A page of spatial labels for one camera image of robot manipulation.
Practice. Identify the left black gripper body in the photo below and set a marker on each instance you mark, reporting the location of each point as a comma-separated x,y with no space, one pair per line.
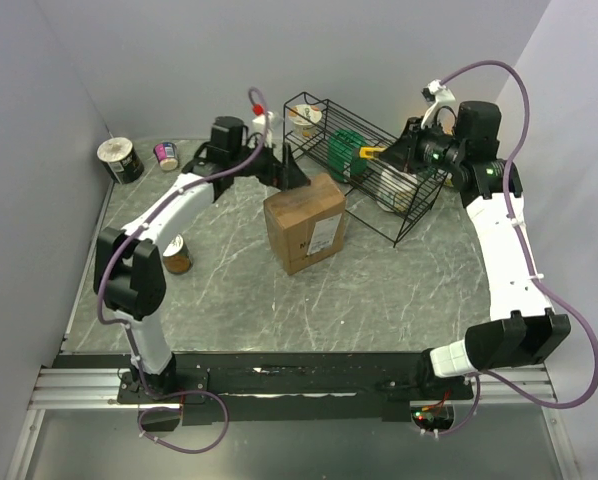
264,168

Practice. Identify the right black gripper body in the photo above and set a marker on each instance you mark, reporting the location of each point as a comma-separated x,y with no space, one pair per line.
429,149

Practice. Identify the brown cardboard express box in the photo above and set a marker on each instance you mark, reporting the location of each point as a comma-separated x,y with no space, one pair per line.
306,225

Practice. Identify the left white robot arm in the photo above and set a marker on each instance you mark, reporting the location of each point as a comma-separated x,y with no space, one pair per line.
129,279

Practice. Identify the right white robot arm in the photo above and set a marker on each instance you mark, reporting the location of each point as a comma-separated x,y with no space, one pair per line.
523,328

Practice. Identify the white bowl in rack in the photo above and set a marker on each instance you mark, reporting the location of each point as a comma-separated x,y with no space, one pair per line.
396,191

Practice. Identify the green plastic cup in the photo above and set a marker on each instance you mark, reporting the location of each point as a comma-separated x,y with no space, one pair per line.
343,162

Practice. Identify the yogurt cup in rack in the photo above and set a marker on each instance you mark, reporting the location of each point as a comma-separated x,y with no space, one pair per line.
305,119

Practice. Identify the purple yogurt cup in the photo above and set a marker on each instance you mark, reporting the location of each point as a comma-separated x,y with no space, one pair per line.
166,156

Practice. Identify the brown tin can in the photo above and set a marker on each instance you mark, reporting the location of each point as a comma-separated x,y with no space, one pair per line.
176,256

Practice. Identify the black paper cup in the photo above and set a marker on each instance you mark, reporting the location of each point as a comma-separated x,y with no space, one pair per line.
119,158

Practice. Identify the circuit board with leds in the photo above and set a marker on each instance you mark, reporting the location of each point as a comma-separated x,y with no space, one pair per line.
431,418

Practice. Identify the black wire rack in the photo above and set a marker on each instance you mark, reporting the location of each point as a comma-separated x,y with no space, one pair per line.
361,191

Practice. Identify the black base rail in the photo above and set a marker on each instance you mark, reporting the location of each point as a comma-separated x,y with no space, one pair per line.
255,386

